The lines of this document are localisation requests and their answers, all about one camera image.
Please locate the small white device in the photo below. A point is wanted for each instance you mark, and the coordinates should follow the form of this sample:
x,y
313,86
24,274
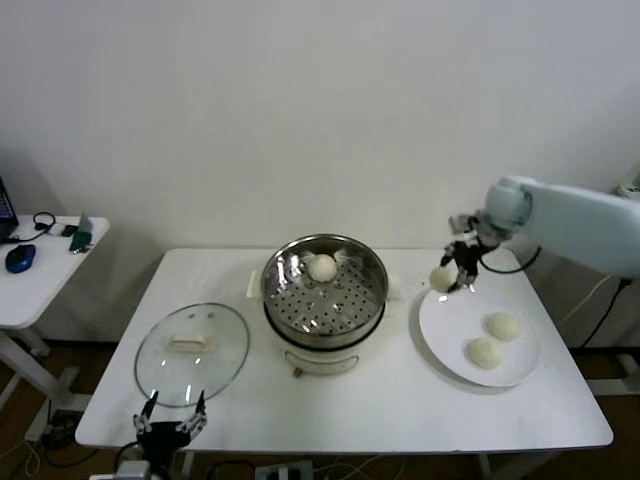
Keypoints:
x,y
57,231

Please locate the white side table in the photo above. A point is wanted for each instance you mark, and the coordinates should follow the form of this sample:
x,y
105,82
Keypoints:
x,y
45,285

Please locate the white floor power strip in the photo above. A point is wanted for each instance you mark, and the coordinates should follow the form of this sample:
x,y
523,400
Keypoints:
x,y
285,471

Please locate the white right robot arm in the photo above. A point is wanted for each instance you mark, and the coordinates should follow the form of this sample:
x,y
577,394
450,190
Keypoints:
x,y
575,225

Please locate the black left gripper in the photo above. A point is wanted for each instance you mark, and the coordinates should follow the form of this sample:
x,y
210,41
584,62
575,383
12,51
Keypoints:
x,y
162,434

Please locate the white electric cooking pot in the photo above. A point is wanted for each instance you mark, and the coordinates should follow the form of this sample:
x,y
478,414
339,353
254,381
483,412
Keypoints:
x,y
320,360

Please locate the green and grey gadget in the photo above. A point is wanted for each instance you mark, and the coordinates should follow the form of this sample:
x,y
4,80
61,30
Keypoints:
x,y
81,237

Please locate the small black device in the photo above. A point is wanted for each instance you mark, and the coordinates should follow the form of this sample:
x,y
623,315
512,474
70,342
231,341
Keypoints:
x,y
70,230

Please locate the white desk foot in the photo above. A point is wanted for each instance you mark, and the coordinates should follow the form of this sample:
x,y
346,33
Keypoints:
x,y
627,372

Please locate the large white plate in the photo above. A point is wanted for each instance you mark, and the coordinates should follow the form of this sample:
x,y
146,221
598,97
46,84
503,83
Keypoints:
x,y
450,340

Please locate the perforated stainless steel steamer basket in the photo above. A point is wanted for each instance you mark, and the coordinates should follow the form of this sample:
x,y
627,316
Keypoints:
x,y
300,310

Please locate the blue computer mouse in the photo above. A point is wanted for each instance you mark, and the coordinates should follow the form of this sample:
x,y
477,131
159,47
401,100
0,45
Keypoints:
x,y
21,258

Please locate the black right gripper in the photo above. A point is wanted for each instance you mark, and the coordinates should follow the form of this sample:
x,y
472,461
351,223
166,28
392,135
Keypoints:
x,y
467,257

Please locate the white steamed baozi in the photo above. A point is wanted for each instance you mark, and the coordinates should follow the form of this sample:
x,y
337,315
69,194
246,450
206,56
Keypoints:
x,y
321,267
441,280
484,353
504,326

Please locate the dark laptop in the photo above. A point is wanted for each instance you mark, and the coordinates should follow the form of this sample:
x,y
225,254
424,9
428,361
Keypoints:
x,y
6,210

